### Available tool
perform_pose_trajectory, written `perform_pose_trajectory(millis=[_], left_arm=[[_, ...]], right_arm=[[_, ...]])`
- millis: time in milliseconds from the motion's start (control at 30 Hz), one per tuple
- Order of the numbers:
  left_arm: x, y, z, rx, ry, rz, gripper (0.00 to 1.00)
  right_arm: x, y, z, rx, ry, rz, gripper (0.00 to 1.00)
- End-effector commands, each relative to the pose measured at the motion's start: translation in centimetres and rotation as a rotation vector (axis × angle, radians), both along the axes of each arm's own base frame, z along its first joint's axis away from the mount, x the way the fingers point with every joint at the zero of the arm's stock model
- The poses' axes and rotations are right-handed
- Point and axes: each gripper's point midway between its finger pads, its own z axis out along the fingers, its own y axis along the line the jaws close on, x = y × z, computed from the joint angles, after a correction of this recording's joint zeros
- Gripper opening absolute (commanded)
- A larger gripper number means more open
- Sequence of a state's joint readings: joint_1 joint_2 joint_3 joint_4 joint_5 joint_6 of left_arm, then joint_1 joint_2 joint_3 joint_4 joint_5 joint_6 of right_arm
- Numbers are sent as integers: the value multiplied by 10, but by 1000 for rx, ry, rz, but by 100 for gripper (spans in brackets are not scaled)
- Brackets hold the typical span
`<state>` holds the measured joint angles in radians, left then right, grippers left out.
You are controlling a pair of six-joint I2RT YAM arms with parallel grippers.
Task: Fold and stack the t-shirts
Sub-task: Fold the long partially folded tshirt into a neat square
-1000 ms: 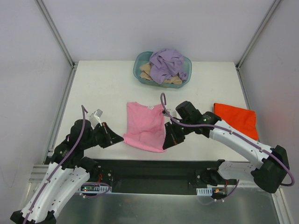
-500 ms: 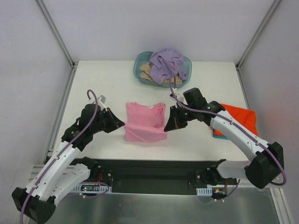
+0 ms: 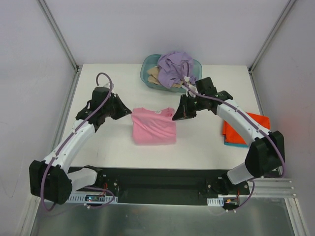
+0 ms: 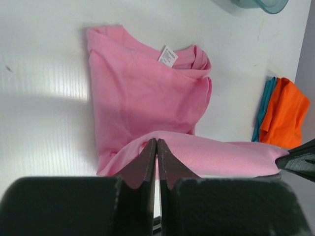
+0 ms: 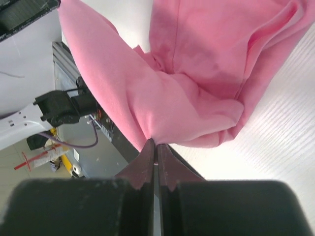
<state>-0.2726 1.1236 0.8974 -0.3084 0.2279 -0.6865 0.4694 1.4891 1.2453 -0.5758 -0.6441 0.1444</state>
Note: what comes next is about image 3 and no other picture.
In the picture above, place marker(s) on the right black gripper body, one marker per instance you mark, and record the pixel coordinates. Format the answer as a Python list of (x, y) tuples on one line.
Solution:
[(190, 105)]

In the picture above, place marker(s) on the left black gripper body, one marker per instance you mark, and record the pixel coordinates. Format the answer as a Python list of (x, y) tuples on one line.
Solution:
[(115, 106)]

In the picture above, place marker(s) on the pink t shirt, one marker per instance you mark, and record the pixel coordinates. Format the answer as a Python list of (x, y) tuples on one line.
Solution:
[(153, 127)]

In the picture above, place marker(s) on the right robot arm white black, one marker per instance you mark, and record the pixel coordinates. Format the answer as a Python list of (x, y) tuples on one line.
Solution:
[(266, 148)]

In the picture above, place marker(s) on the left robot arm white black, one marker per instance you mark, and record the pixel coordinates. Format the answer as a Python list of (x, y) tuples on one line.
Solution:
[(50, 178)]

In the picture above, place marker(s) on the purple t shirt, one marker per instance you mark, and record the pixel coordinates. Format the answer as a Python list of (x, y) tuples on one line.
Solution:
[(173, 67)]

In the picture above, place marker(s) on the beige t shirt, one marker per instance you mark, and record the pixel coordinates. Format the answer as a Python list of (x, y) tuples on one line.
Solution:
[(153, 73)]

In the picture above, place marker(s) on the orange folded t shirt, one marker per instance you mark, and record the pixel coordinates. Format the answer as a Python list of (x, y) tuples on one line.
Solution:
[(232, 136)]

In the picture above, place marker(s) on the teal folded t shirt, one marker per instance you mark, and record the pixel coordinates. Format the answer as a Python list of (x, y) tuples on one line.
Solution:
[(236, 145)]

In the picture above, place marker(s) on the teal plastic basket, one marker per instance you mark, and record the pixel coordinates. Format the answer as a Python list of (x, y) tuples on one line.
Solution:
[(152, 61)]

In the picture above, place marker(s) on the left aluminium frame post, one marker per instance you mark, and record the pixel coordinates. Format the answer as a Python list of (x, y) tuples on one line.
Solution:
[(58, 34)]

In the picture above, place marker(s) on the aluminium frame post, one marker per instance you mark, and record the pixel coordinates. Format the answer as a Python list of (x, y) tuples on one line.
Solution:
[(58, 34), (273, 32)]

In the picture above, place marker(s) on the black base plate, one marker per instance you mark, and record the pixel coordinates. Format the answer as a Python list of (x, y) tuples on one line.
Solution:
[(161, 186)]

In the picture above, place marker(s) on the left white cable duct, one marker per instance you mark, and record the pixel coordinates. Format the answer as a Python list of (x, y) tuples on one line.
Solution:
[(91, 198)]

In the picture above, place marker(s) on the white cable duct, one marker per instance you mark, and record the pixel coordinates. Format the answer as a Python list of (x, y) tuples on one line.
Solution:
[(91, 198), (215, 202)]

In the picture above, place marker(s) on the right white cable duct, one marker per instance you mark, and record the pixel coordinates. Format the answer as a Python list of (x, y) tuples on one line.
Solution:
[(215, 202)]

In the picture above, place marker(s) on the right aluminium frame post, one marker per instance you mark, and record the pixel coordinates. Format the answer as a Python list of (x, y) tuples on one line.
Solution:
[(273, 32)]

